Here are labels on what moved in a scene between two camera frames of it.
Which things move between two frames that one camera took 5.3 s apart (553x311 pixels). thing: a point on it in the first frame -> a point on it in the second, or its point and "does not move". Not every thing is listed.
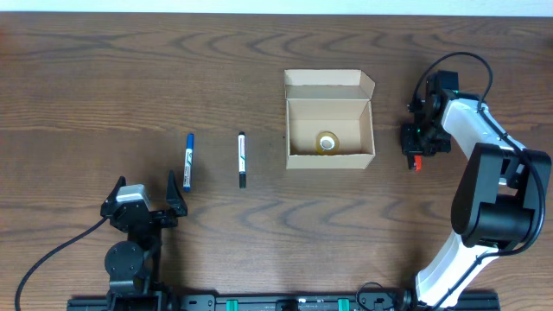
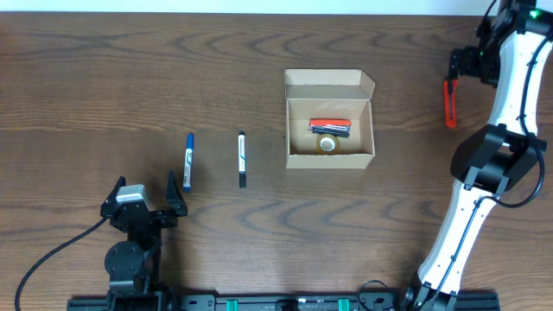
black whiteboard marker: (242, 160) does not move
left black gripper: (176, 201) does not move
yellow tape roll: (327, 143) does not move
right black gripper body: (421, 137) -> (485, 61)
